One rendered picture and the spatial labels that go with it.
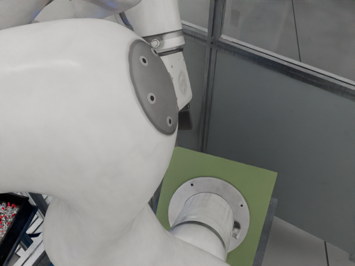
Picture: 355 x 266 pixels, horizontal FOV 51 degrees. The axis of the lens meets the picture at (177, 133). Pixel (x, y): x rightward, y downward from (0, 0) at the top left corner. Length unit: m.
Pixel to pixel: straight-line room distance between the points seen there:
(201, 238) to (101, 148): 0.47
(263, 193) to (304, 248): 1.19
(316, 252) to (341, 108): 0.93
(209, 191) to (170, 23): 0.40
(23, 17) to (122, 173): 0.16
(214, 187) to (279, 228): 1.21
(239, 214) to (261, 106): 0.64
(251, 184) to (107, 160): 0.68
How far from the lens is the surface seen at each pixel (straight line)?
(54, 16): 1.54
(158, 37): 0.63
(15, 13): 0.31
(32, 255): 1.08
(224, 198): 0.86
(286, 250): 2.00
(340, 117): 1.34
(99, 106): 0.18
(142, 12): 0.63
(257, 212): 0.87
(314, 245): 2.05
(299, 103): 1.35
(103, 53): 0.19
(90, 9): 0.55
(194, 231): 0.65
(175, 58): 0.65
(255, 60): 1.29
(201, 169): 0.86
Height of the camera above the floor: 1.81
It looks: 52 degrees down
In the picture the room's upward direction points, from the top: straight up
